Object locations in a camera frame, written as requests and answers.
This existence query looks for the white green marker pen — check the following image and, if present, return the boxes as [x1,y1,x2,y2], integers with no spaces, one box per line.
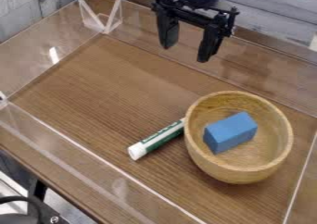
[127,118,185,160]

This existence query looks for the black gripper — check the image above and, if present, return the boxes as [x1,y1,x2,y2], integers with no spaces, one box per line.
[155,0,239,63]

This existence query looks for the clear acrylic tray walls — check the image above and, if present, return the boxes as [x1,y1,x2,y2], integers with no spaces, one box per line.
[0,0,317,224]

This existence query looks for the black metal stand base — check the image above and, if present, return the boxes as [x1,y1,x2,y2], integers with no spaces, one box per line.
[0,207,70,224]

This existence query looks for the black cable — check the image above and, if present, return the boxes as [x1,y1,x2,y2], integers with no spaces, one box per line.
[0,195,47,224]

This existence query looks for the blue foam block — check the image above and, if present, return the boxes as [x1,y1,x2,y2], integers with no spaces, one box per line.
[203,112,258,155]

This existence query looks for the brown wooden bowl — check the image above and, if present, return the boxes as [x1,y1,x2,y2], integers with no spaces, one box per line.
[185,91,293,184]

